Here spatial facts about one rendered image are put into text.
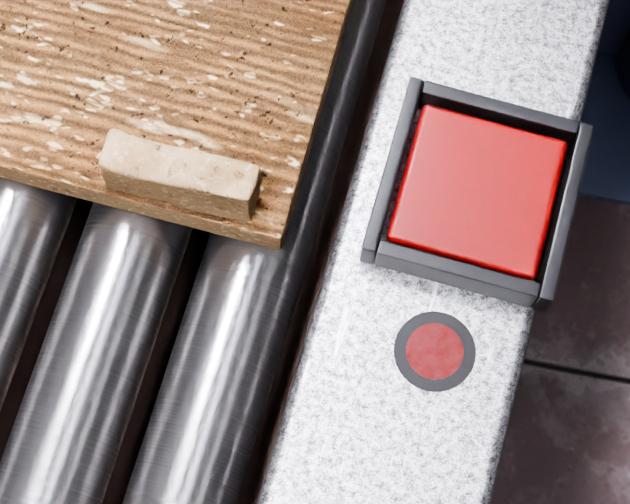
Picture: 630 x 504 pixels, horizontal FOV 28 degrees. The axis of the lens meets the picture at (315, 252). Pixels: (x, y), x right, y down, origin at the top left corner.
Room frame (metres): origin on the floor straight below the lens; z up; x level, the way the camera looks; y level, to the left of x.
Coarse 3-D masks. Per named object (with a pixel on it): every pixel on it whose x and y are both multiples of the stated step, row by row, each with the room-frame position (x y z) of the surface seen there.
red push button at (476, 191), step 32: (416, 128) 0.20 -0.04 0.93; (448, 128) 0.20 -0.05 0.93; (480, 128) 0.20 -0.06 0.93; (512, 128) 0.20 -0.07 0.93; (416, 160) 0.19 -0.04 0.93; (448, 160) 0.19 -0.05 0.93; (480, 160) 0.19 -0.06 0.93; (512, 160) 0.19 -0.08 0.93; (544, 160) 0.19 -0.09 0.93; (416, 192) 0.17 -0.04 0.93; (448, 192) 0.17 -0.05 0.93; (480, 192) 0.18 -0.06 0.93; (512, 192) 0.18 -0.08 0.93; (544, 192) 0.18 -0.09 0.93; (416, 224) 0.16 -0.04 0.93; (448, 224) 0.16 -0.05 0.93; (480, 224) 0.16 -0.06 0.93; (512, 224) 0.16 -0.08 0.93; (544, 224) 0.16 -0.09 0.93; (448, 256) 0.15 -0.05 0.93; (480, 256) 0.15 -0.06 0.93; (512, 256) 0.15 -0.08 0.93
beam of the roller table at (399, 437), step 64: (448, 0) 0.27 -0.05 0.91; (512, 0) 0.27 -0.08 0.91; (576, 0) 0.27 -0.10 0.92; (448, 64) 0.24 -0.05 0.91; (512, 64) 0.24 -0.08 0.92; (576, 64) 0.24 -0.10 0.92; (384, 128) 0.21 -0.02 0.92; (320, 320) 0.12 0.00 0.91; (384, 320) 0.12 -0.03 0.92; (512, 320) 0.13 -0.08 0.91; (320, 384) 0.10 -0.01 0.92; (384, 384) 0.10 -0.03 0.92; (512, 384) 0.10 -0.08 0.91; (320, 448) 0.07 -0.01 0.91; (384, 448) 0.07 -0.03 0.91; (448, 448) 0.08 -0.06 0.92
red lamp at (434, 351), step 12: (432, 324) 0.12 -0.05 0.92; (420, 336) 0.12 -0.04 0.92; (432, 336) 0.12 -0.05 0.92; (444, 336) 0.12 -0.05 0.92; (456, 336) 0.12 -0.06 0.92; (408, 348) 0.11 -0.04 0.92; (420, 348) 0.11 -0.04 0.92; (432, 348) 0.11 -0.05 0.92; (444, 348) 0.12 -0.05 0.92; (456, 348) 0.12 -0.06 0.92; (408, 360) 0.11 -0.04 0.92; (420, 360) 0.11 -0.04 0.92; (432, 360) 0.11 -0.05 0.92; (444, 360) 0.11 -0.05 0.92; (456, 360) 0.11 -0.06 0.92; (420, 372) 0.10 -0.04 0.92; (432, 372) 0.11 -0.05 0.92; (444, 372) 0.11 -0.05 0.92
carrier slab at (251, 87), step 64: (0, 0) 0.24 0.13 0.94; (64, 0) 0.24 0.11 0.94; (128, 0) 0.24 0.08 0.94; (192, 0) 0.25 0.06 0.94; (256, 0) 0.25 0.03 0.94; (320, 0) 0.25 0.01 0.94; (0, 64) 0.21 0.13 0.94; (64, 64) 0.21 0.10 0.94; (128, 64) 0.22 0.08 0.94; (192, 64) 0.22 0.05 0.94; (256, 64) 0.22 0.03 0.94; (320, 64) 0.22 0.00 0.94; (0, 128) 0.18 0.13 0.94; (64, 128) 0.19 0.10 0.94; (128, 128) 0.19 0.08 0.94; (192, 128) 0.19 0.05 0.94; (256, 128) 0.19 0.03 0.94; (64, 192) 0.16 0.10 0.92
